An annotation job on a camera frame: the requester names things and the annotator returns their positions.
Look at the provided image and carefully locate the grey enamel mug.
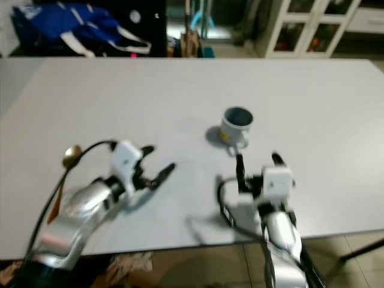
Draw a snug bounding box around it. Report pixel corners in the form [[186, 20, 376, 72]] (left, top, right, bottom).
[[219, 106, 254, 157]]

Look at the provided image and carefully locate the bronze metal spoon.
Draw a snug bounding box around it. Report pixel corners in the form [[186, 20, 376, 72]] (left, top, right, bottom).
[[47, 145, 83, 217]]

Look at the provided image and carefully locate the crumpled beige floor cloth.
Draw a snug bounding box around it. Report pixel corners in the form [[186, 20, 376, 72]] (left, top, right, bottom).
[[0, 259, 32, 286], [104, 251, 154, 278]]

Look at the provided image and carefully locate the brown wooden rack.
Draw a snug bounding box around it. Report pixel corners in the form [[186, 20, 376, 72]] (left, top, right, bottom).
[[180, 27, 215, 59]]

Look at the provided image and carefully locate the black stand leg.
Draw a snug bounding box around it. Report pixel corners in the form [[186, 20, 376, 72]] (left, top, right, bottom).
[[338, 237, 384, 265]]

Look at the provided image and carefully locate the white glass-door cabinet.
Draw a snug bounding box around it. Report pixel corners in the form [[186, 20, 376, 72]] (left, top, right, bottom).
[[254, 0, 384, 59]]

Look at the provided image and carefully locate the teal plastic hanger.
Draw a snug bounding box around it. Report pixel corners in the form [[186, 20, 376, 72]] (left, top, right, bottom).
[[189, 0, 216, 31]]

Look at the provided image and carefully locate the blue and white bag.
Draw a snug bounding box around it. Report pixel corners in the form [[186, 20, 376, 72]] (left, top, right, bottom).
[[27, 2, 152, 58]]

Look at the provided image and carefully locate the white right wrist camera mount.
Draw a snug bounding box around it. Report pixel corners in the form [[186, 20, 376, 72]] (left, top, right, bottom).
[[262, 166, 295, 200]]

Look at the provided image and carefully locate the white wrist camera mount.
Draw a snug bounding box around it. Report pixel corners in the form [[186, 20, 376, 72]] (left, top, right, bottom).
[[113, 140, 145, 182], [262, 166, 295, 200]]

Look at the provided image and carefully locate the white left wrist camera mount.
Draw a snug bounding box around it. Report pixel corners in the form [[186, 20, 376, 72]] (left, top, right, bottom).
[[113, 140, 145, 182]]

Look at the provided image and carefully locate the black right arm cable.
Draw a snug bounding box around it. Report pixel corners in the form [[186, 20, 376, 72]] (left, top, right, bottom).
[[217, 176, 262, 244]]

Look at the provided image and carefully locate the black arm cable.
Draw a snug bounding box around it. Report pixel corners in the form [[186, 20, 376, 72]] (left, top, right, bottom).
[[217, 176, 262, 244], [27, 139, 119, 265]]

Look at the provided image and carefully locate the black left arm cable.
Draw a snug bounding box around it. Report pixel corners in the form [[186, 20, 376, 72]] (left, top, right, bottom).
[[27, 139, 119, 265]]

